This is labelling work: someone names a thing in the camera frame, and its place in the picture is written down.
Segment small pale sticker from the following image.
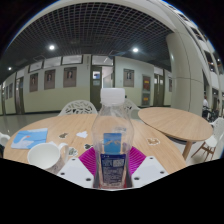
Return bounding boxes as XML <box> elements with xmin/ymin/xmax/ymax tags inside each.
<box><xmin>146</xmin><ymin>137</ymin><xmax>162</xmax><ymax>147</ymax></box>

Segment person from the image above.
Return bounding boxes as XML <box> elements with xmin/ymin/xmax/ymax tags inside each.
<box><xmin>201</xmin><ymin>95</ymin><xmax>211</xmax><ymax>118</ymax></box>

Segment white smooth plastic chair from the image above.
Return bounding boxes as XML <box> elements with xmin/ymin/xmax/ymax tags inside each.
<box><xmin>0</xmin><ymin>131</ymin><xmax>11</xmax><ymax>158</ymax></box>

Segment white ceramic mug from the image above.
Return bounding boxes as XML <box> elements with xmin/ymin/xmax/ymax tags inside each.
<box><xmin>27</xmin><ymin>141</ymin><xmax>70</xmax><ymax>175</ymax></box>

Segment small grey sticker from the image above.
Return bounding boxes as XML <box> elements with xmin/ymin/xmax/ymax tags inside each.
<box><xmin>68</xmin><ymin>146</ymin><xmax>80</xmax><ymax>158</ymax></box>

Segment white cloud-shaped sticker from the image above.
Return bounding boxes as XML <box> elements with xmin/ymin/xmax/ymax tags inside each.
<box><xmin>75</xmin><ymin>130</ymin><xmax>89</xmax><ymax>140</ymax></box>

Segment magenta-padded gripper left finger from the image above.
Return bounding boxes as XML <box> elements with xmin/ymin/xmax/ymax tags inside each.
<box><xmin>57</xmin><ymin>147</ymin><xmax>100</xmax><ymax>189</ymax></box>

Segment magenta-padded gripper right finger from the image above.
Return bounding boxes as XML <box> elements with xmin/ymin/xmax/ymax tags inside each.
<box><xmin>127</xmin><ymin>146</ymin><xmax>170</xmax><ymax>188</ymax></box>

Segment white chair with wooden legs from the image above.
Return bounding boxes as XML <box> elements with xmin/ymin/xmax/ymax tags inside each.
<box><xmin>191</xmin><ymin>116</ymin><xmax>224</xmax><ymax>162</ymax></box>

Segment round ceiling lights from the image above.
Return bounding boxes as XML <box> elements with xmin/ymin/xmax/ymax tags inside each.
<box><xmin>7</xmin><ymin>44</ymin><xmax>140</xmax><ymax>72</ymax></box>

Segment blue and white flat pad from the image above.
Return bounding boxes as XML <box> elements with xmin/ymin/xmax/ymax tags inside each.
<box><xmin>10</xmin><ymin>127</ymin><xmax>49</xmax><ymax>150</ymax></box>

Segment round wooden side table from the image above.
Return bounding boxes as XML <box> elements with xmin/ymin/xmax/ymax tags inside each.
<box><xmin>137</xmin><ymin>106</ymin><xmax>214</xmax><ymax>162</ymax></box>

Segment framed wall pictures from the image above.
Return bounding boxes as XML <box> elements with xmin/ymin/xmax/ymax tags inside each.
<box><xmin>5</xmin><ymin>66</ymin><xmax>174</xmax><ymax>101</ymax></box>

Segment white lattice plastic chair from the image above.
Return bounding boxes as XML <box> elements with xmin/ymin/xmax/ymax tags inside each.
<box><xmin>123</xmin><ymin>98</ymin><xmax>141</xmax><ymax>115</ymax></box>
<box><xmin>58</xmin><ymin>99</ymin><xmax>99</xmax><ymax>117</ymax></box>

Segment dark green door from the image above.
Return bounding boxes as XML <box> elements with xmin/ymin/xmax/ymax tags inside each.
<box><xmin>89</xmin><ymin>65</ymin><xmax>116</xmax><ymax>110</ymax></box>
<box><xmin>14</xmin><ymin>76</ymin><xmax>25</xmax><ymax>115</ymax></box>

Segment clear plastic water bottle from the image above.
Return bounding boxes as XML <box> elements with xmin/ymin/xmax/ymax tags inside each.
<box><xmin>91</xmin><ymin>87</ymin><xmax>135</xmax><ymax>190</ymax></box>

